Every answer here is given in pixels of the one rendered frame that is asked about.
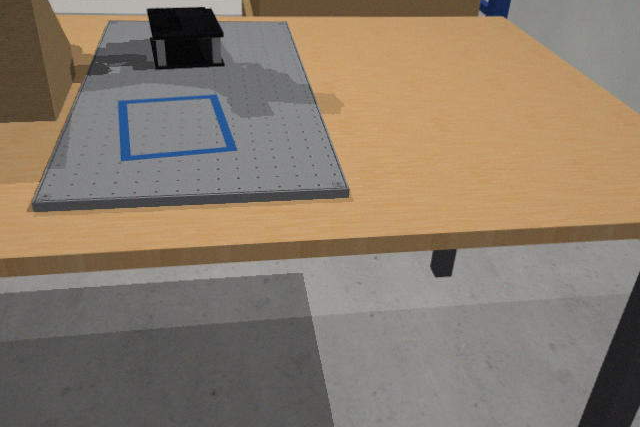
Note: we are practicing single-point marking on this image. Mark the blue tape rectangle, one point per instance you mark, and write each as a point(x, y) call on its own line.
point(124, 129)

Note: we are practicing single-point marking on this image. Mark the grey perforated base plate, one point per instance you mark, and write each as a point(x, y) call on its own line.
point(284, 149)

